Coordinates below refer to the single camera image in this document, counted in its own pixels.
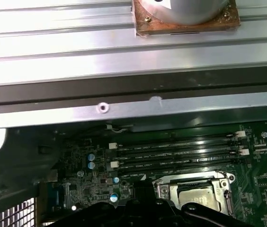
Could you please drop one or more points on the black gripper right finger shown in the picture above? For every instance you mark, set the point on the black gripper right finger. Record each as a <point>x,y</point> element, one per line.
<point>171,217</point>

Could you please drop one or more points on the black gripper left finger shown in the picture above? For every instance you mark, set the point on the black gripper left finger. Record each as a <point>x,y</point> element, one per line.
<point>88,215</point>

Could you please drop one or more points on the metal socket cover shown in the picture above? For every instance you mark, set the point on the metal socket cover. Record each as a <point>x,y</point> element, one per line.
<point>174,192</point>

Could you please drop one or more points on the silver CPU plate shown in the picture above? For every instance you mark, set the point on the silver CPU plate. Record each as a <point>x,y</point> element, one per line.
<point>195,196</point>

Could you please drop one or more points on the metal locking lever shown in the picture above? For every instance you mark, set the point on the metal locking lever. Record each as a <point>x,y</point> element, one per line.
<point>231,205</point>

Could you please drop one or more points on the CPU socket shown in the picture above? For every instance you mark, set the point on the CPU socket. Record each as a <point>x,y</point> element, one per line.
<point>195,176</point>

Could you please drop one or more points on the black RAM slot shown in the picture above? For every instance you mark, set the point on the black RAM slot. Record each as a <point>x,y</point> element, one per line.
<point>171,168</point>
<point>171,159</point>
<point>171,151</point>
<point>171,142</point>

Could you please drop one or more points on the silver blue capacitor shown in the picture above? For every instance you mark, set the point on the silver blue capacitor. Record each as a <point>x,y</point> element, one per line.
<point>91,165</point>
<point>91,157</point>
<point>113,197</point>
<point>116,179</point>

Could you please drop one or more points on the green motherboard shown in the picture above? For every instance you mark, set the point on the green motherboard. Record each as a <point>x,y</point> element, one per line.
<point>254,170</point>

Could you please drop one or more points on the black PC case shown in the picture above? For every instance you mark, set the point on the black PC case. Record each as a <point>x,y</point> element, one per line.
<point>147,94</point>

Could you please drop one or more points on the brown square base plate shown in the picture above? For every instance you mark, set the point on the brown square base plate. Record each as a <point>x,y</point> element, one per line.
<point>233,21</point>

